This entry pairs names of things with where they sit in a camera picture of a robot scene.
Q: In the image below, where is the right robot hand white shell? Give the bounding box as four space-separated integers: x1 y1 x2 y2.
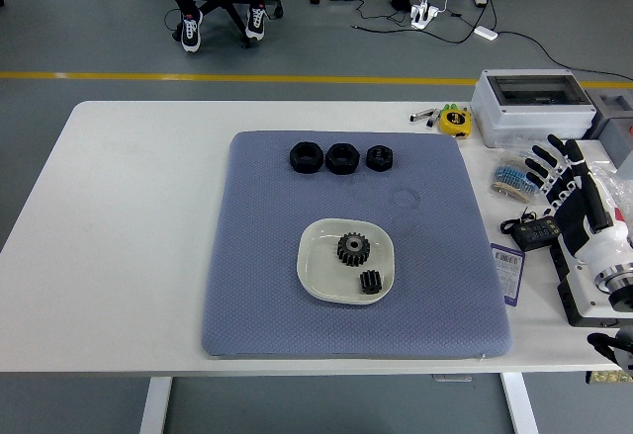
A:
524 132 633 275

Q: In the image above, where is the small black gear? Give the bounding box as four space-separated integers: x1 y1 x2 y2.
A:
358 269 382 297

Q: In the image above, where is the large black gear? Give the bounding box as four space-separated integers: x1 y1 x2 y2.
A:
336 232 371 268

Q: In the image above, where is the button control box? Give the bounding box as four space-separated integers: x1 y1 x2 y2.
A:
549 240 633 327

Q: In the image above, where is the dark grey device box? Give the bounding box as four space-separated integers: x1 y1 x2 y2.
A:
583 91 633 168

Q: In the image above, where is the small black hex nut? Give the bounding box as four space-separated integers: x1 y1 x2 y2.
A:
365 143 395 172

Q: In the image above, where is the large black hex nut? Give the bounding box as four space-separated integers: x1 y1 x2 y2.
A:
324 142 361 176
288 140 325 174

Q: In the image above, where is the black digital meter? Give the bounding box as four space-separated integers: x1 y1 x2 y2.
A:
499 209 564 252

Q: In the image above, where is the clear plastic bag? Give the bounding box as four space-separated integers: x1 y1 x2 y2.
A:
590 159 633 213

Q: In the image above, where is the white foam block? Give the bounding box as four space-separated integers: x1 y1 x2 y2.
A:
576 139 619 168

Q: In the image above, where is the tan resistor strip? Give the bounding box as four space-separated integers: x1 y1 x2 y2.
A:
490 181 529 204

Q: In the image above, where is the blue resistor strip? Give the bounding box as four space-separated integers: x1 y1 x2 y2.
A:
493 162 544 194

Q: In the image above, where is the purple label card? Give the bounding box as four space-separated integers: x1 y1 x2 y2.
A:
489 241 526 307

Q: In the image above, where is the clear bag of small parts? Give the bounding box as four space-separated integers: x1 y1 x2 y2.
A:
497 134 550 159

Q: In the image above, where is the yellow tape measure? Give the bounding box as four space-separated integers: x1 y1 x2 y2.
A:
438 109 474 139

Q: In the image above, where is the yellow-green packet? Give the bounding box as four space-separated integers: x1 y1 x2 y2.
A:
587 370 633 385

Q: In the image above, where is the white table leg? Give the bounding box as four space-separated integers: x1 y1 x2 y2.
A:
139 377 173 434
499 372 539 434

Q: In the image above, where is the white power strip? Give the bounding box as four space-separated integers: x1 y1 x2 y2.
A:
409 2 442 29

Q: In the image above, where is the white square dish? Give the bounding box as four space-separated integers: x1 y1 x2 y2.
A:
295 217 397 305

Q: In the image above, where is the blue-grey padded mat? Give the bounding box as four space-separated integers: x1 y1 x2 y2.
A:
200 130 513 360

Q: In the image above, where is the grey electrical enclosure box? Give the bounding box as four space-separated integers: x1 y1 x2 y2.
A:
469 68 598 148

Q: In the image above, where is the black floor cable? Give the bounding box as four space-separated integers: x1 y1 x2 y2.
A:
351 0 497 45

